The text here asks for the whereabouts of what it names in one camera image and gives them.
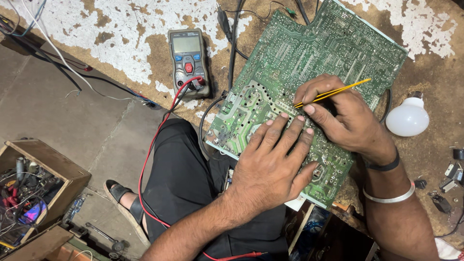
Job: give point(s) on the person's left hand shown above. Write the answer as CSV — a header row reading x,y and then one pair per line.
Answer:
x,y
266,174

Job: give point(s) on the person's right hand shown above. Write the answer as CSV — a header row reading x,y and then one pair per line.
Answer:
x,y
348,119

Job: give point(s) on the yellow tweezers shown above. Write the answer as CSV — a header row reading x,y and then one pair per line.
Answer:
x,y
348,87

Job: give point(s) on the green printed circuit board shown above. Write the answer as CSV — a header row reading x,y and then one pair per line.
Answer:
x,y
308,47

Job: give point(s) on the white light bulb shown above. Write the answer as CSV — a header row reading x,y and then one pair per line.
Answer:
x,y
408,118

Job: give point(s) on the black wristband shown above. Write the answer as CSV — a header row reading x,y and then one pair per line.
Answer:
x,y
386,166

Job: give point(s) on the blue plastic bag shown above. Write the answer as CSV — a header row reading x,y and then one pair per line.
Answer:
x,y
311,228

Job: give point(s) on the person's black trousers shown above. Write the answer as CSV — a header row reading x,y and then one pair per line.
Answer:
x,y
185,181

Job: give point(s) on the red multimeter test lead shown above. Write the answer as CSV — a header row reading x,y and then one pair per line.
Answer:
x,y
250,255

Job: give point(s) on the silver bangle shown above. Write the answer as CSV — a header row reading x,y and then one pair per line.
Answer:
x,y
391,198

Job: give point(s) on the small black electronic component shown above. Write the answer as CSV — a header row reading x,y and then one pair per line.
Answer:
x,y
420,183

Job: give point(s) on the black multimeter test lead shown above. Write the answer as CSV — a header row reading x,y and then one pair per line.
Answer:
x,y
177,103

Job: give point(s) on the black cylindrical component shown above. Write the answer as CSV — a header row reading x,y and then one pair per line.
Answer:
x,y
459,154

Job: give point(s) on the metal heat sink part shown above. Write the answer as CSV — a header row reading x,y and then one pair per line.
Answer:
x,y
451,177

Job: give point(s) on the black rectangular electronic component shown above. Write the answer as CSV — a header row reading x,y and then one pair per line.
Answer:
x,y
441,203

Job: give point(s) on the black sandal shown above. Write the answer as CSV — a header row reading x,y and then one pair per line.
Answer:
x,y
136,210

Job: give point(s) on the person's foot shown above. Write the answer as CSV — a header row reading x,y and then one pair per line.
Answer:
x,y
131,203

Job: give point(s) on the grey digital multimeter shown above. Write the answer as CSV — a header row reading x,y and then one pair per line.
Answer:
x,y
187,58

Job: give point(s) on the white and red cloth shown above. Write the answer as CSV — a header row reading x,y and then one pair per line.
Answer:
x,y
449,250

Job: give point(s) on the metal wrench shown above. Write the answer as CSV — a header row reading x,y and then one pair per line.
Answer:
x,y
105,235

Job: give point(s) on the small blue circuit board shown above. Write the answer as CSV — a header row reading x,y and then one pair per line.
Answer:
x,y
74,208

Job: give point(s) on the wooden box of tools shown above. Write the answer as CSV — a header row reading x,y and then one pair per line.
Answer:
x,y
32,192

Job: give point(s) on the wooden plank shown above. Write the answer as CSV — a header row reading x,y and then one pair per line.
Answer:
x,y
36,244

